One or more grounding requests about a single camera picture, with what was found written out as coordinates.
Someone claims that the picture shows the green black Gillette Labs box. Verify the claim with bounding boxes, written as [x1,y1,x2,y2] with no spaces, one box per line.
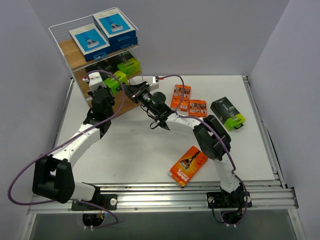
[85,60,128,95]
[210,96,246,131]
[107,51,141,78]

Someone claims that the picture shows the orange Gillette cartridge box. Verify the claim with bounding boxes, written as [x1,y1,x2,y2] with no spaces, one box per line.
[170,84,192,112]

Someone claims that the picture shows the blue Harry's razor box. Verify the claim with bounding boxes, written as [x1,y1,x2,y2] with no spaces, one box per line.
[69,23,113,62]
[111,37,138,52]

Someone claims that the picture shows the orange Gillette Fusion5 box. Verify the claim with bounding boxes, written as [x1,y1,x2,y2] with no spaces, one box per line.
[188,99,207,118]
[168,146,208,187]

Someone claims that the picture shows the blue white Harry's box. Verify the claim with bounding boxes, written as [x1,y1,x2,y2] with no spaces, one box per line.
[92,7,137,45]

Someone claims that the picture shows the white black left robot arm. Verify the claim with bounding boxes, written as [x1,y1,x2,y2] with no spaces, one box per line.
[32,86,115,210]

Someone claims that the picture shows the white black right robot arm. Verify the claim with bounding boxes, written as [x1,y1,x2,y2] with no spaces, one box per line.
[124,81,247,207]

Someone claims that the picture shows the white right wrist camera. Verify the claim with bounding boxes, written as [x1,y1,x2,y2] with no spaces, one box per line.
[149,76,160,91]

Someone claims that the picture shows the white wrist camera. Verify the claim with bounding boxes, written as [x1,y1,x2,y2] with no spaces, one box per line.
[82,72,106,92]
[149,76,160,91]

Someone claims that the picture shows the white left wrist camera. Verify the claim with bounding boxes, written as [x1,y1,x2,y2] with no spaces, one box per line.
[82,72,106,92]

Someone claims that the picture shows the white wire wooden shelf rack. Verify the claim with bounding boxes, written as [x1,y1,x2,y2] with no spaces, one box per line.
[49,12,143,106]

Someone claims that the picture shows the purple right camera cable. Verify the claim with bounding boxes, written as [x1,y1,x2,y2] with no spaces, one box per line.
[156,74,252,226]

